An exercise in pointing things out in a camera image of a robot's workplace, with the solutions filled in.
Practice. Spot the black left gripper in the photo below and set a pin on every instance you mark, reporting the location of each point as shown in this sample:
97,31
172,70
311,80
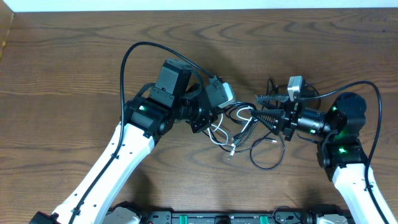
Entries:
204,118

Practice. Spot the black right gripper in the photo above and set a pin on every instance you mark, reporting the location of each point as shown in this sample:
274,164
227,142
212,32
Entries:
286,119

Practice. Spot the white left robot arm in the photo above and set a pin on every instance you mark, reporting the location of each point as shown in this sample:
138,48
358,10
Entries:
144,120

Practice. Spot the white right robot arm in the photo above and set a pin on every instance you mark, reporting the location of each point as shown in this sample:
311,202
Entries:
339,150

